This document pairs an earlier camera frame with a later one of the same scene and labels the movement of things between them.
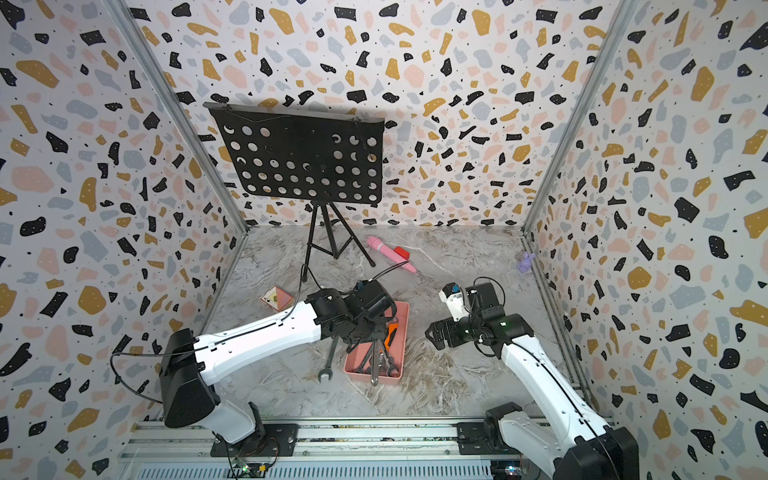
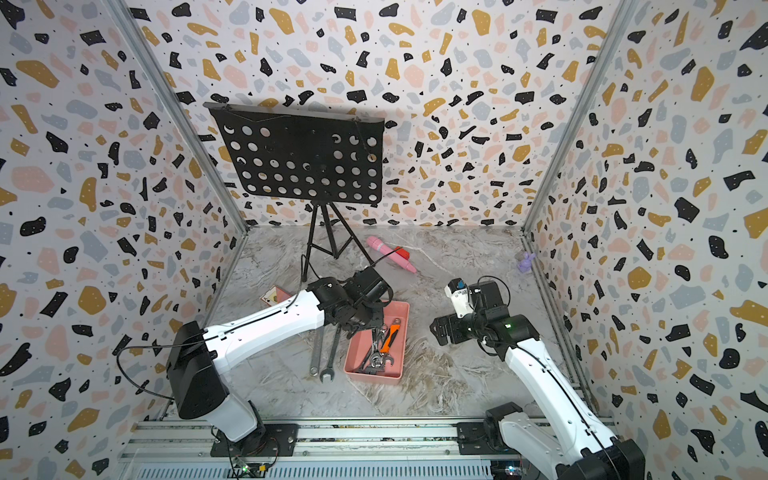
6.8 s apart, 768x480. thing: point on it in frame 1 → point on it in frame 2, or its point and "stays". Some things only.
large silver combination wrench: [327, 370] stays
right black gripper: [448, 325] stays
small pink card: [277, 298] stays
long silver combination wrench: [375, 352] → [316, 351]
